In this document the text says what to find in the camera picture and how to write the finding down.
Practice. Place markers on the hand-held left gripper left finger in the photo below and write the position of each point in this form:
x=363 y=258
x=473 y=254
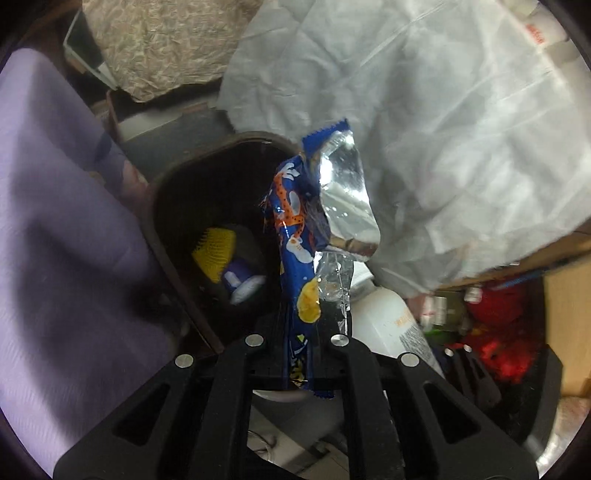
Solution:
x=240 y=369

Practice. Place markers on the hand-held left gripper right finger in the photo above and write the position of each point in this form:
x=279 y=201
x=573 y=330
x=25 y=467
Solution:
x=364 y=378

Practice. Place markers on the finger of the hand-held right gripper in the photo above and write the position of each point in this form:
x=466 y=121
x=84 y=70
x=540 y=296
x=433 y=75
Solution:
x=475 y=376

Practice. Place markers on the brown plastic trash bin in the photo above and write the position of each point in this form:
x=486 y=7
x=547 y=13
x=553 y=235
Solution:
x=161 y=221

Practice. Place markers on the blue snack wrapper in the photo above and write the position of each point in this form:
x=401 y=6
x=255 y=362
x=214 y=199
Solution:
x=288 y=207

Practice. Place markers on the red plastic bag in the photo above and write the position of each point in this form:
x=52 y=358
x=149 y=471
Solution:
x=501 y=341

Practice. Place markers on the white plastic bottle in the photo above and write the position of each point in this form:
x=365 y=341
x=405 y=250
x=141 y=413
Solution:
x=392 y=318

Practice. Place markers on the cardboard box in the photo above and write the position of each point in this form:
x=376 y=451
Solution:
x=570 y=323

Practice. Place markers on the blue and white wrapper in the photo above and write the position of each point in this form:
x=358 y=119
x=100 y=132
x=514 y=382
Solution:
x=240 y=281

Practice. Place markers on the yellow crumpled packet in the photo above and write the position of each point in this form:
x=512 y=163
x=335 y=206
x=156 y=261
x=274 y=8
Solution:
x=214 y=251

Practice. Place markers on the purple floral tablecloth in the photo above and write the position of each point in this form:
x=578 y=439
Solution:
x=69 y=240

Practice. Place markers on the white crinkled cloth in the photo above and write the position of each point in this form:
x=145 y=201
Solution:
x=452 y=138

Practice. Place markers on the beige patterned cloth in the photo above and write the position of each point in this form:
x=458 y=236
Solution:
x=171 y=41

